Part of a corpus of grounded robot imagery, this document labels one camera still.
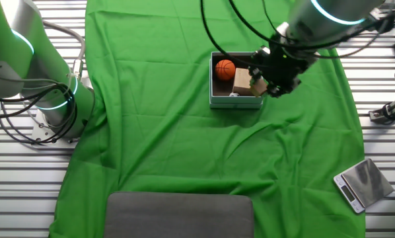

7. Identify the large wooden block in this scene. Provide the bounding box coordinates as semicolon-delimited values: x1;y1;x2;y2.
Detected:
232;67;254;97

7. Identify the thick black cable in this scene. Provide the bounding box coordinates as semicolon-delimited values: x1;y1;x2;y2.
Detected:
199;0;268;69

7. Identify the thin black cable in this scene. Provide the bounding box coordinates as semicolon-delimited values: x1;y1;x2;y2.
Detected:
228;0;395;50

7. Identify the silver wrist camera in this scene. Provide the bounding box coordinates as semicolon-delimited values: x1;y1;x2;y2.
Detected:
367;6;395;36

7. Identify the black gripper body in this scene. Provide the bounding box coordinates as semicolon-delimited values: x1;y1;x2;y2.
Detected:
258;36;317;90

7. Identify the pale blue gift box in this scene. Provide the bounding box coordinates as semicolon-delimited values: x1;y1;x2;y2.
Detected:
209;51;264;109

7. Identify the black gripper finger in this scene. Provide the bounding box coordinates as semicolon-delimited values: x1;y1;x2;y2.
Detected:
266;81;300;99
249;59;268;80

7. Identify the small silver camera on mount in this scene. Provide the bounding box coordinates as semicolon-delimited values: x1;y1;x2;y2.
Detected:
368;97;395;126

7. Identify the small wooden cube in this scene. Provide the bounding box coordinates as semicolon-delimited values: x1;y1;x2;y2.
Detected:
249;77;269;98

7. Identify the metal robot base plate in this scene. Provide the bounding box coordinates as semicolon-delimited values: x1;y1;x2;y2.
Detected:
30;115;81;149

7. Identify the looped black cable bundle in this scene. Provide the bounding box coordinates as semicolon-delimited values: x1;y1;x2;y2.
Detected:
0;80;79;145

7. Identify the grey cushion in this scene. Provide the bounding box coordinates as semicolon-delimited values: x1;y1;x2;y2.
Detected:
103;191;255;238

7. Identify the silver digital scale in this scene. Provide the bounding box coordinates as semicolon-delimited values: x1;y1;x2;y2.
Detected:
332;157;395;215

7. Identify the green cloth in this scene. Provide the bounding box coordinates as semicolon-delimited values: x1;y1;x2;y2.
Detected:
48;0;367;238

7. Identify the orange mini basketball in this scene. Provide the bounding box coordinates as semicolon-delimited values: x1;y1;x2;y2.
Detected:
215;59;237;82

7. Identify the grey robot hose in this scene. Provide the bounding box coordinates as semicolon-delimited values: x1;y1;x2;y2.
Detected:
41;19;87;82

